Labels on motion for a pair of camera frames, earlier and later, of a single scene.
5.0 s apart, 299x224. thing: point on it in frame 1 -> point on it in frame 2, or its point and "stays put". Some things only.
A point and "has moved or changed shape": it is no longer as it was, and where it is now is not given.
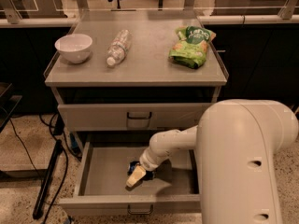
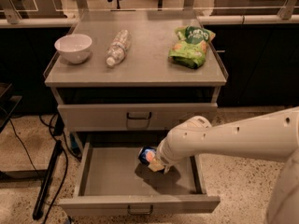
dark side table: [7, 104] stays put
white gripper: [146, 162] -> [163, 157]
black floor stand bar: [46, 182] stays put
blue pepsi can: [149, 175] has moved or changed shape
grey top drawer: [131, 117] stays put
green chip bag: [191, 46] stays put
